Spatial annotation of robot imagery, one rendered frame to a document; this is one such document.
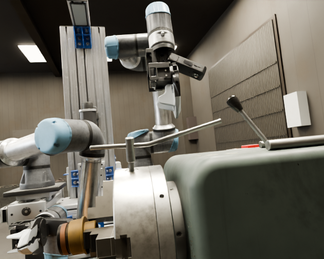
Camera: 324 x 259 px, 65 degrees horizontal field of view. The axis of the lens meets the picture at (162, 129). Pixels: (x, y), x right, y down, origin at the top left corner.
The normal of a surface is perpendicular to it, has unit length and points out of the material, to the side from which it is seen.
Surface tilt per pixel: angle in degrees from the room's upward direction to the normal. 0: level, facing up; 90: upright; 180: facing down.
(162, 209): 63
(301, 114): 90
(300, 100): 90
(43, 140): 89
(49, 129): 89
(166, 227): 77
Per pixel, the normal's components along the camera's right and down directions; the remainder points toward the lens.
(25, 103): 0.22, -0.11
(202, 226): -0.35, -0.04
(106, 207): 0.04, -0.61
